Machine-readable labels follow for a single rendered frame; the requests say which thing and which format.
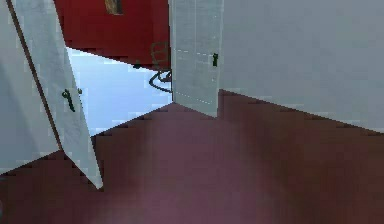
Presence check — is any white room door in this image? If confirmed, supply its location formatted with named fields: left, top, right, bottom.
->
left=7, top=0, right=105, bottom=190
left=168, top=0, right=224, bottom=119

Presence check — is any framed wall picture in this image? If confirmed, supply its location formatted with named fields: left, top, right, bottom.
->
left=104, top=0, right=124, bottom=16

